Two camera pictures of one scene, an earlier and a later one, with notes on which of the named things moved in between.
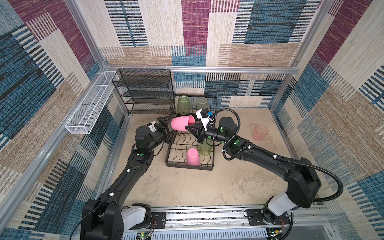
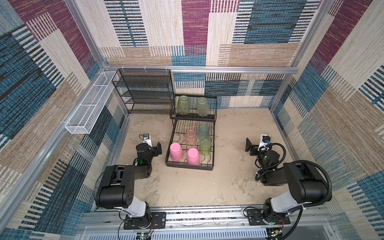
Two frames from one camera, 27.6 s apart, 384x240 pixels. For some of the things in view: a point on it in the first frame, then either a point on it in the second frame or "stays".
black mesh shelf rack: [146, 91] stays
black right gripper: [200, 133] -> [254, 147]
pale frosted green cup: [202, 103] stays
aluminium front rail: [182, 223] stays
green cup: [183, 104] stays
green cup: [205, 149] stays
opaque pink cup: [192, 157] stays
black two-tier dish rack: [193, 114] stays
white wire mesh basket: [92, 103] stays
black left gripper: [163, 132] -> [153, 150]
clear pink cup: [260, 132] -> [191, 138]
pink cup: [179, 123] -> [176, 151]
